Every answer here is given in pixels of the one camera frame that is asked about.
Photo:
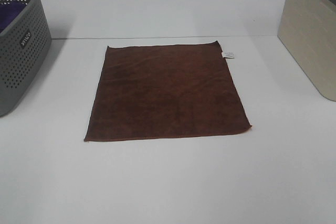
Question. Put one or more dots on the brown towel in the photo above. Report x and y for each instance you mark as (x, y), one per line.
(172, 91)

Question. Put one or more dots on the grey perforated laundry basket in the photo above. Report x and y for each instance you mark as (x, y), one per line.
(25, 43)

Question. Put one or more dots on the beige storage bin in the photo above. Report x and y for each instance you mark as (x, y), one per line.
(307, 30)

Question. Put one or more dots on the purple cloth in basket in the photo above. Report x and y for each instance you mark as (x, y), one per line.
(9, 12)

